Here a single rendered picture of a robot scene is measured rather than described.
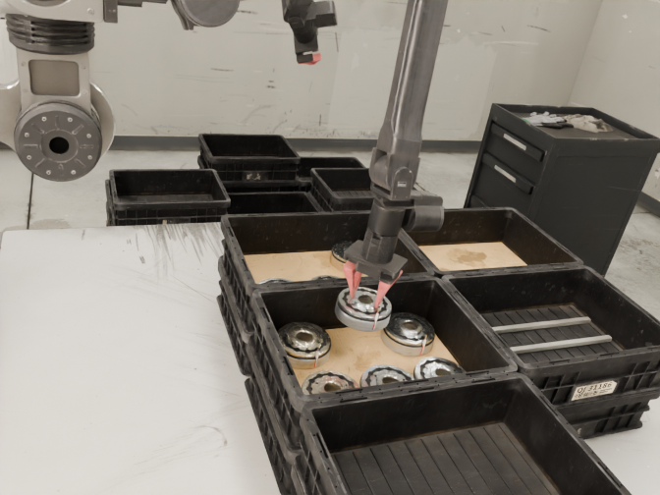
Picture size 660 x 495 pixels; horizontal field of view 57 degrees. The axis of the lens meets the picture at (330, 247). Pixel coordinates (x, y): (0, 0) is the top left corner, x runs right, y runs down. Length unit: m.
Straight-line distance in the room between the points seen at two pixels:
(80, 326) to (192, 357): 0.26
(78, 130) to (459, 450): 0.84
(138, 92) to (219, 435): 3.19
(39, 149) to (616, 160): 2.33
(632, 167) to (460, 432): 2.08
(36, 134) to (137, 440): 0.56
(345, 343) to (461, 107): 3.90
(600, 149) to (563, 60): 2.66
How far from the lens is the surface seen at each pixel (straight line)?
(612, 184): 2.96
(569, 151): 2.69
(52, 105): 1.16
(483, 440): 1.10
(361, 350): 1.19
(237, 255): 1.23
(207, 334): 1.40
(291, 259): 1.44
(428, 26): 1.02
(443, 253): 1.60
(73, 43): 1.12
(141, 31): 4.05
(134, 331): 1.41
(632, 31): 5.23
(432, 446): 1.05
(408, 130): 1.01
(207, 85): 4.18
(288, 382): 0.95
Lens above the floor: 1.56
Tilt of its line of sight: 29 degrees down
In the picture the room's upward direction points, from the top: 10 degrees clockwise
